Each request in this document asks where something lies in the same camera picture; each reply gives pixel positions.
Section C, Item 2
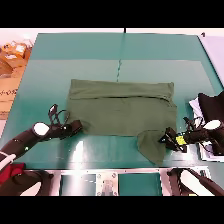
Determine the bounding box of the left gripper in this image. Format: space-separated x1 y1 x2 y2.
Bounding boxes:
62 119 84 136

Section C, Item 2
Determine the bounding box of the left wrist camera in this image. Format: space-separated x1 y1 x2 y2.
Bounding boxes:
47 103 70 127

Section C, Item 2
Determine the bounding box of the pale printed cardboard box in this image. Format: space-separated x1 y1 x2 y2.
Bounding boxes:
0 75 23 121

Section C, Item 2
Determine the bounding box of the brown cardboard box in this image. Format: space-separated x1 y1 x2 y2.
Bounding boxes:
0 39 35 80

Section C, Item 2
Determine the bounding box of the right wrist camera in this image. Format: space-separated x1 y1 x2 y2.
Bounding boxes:
182 115 205 132

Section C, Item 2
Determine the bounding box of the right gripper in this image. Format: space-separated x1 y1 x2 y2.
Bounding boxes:
159 126 188 153

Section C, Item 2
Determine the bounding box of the red garment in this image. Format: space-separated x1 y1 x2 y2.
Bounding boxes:
0 162 26 185

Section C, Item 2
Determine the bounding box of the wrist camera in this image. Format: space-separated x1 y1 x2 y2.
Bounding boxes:
47 103 70 127
182 115 205 132

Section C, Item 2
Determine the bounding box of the green T-shirt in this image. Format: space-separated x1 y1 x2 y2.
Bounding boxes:
65 78 179 166

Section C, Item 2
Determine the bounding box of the silver frame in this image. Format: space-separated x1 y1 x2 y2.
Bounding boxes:
19 166 224 197

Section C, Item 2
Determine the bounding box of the white garment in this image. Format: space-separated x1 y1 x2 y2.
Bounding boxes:
188 96 224 163

